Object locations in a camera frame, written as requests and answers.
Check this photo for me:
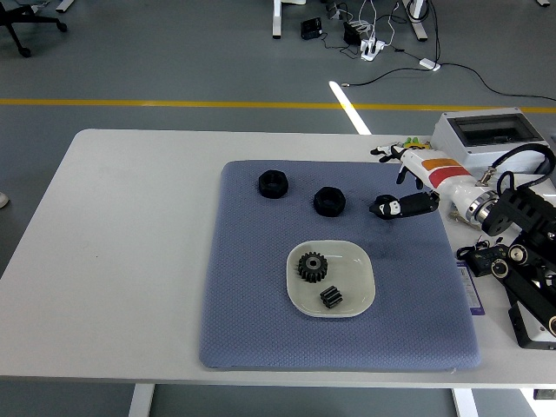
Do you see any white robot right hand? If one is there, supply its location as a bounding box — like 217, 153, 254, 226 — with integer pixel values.
368, 144, 484, 222

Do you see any small black hex nut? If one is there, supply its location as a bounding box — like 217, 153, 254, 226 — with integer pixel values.
374, 195, 400, 222

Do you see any small black gear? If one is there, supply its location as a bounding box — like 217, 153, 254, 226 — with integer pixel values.
319, 285, 347, 310

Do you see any large black gear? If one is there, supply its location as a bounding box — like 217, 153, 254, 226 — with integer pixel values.
296, 251, 328, 283

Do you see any medium black hex nut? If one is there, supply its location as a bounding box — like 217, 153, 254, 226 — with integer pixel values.
314, 186, 347, 217

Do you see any large black hex nut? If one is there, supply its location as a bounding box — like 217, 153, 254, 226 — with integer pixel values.
257, 169, 289, 200

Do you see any black box on floor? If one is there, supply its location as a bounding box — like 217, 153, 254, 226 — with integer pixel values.
301, 17, 324, 42

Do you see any purple label card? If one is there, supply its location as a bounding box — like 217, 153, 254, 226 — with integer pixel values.
455, 260, 487, 317

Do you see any white square plate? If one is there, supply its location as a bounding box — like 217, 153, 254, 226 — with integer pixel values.
285, 240, 376, 319

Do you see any white power strip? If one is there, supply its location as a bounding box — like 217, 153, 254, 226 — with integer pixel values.
360, 38, 387, 63

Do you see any white desk leg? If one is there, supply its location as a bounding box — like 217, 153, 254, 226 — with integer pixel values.
400, 0, 430, 43
272, 0, 308, 41

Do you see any black digital scale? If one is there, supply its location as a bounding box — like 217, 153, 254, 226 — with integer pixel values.
455, 242, 556, 350

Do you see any blue-grey textured mat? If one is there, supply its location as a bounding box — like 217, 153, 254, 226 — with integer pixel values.
198, 159, 482, 371

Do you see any white table leg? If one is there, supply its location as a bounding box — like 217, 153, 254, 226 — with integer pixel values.
128, 383, 156, 417
451, 387, 480, 417

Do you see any black office chair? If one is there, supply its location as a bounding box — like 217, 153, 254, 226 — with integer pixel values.
0, 0, 70, 59

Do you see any grey electrical enclosure box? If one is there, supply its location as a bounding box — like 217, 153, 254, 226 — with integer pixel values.
430, 109, 552, 175

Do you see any black floor cable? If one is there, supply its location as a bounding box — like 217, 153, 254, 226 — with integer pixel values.
341, 62, 556, 103

